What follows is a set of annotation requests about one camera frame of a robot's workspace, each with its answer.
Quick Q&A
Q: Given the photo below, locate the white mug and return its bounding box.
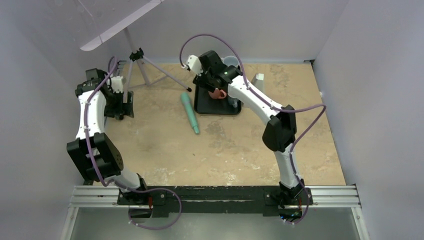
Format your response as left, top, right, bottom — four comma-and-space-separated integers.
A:
221, 55, 240, 68

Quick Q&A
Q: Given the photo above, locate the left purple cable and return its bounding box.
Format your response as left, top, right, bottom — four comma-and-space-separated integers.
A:
82, 56, 119, 188

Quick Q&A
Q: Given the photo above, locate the pink cup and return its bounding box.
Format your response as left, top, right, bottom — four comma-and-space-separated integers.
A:
208, 88, 227, 100

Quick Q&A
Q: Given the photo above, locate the purple cable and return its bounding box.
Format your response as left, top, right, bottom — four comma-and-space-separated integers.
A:
82, 56, 119, 188
179, 33, 327, 225

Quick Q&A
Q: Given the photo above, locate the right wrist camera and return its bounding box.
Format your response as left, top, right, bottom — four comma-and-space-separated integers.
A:
185, 55, 203, 76

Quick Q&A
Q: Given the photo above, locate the blue patterned mug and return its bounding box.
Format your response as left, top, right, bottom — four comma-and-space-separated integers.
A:
227, 96, 243, 109

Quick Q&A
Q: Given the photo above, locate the aluminium rail frame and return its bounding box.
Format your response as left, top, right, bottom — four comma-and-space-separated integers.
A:
59, 185, 370, 240

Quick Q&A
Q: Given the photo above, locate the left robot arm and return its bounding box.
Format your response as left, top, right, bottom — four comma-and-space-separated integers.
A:
66, 68, 149, 205

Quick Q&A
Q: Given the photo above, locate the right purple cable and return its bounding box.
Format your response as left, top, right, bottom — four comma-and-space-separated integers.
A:
179, 33, 327, 225

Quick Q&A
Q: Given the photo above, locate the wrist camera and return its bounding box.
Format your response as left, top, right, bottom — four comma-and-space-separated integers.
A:
110, 76, 127, 93
185, 55, 203, 76

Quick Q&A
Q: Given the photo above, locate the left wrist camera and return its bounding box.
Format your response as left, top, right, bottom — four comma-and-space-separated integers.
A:
110, 76, 127, 93

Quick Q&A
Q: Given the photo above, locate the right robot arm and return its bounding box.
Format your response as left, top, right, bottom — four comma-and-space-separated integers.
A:
185, 50, 305, 204

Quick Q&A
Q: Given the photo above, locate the teal cylinder toy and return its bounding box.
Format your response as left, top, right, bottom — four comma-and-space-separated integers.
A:
180, 92, 200, 135

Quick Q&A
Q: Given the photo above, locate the black tray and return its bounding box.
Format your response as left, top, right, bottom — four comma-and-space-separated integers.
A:
194, 86, 242, 116

